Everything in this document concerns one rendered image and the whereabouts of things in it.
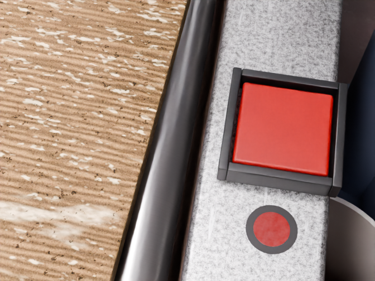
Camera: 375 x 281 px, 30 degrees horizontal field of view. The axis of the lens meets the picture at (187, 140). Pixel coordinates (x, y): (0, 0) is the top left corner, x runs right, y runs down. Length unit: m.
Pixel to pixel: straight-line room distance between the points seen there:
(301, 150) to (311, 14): 0.12
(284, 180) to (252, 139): 0.03
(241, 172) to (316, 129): 0.06
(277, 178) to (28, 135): 0.15
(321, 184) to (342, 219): 0.66
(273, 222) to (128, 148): 0.10
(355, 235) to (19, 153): 0.75
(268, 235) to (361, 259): 0.72
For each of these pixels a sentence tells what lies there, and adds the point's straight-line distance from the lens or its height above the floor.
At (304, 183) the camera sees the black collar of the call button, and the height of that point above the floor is 0.93.
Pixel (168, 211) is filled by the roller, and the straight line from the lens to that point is 0.43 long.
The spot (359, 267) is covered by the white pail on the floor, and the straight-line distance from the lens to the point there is 1.16.
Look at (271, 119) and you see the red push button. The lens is 0.45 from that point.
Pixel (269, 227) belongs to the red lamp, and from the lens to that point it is 0.43.
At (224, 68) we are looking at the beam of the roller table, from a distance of 0.48.
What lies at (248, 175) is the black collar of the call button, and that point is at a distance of 0.43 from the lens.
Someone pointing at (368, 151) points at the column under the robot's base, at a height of 0.19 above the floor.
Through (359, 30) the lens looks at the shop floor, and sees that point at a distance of 1.71.
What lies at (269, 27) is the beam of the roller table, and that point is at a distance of 0.51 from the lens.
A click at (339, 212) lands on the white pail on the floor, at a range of 1.08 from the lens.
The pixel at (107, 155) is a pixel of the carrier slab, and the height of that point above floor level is 0.94.
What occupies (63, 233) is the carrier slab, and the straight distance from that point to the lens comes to 0.41.
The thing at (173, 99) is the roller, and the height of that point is 0.92.
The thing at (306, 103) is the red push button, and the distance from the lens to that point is 0.46.
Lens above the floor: 1.32
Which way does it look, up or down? 62 degrees down
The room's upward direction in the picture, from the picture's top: 4 degrees clockwise
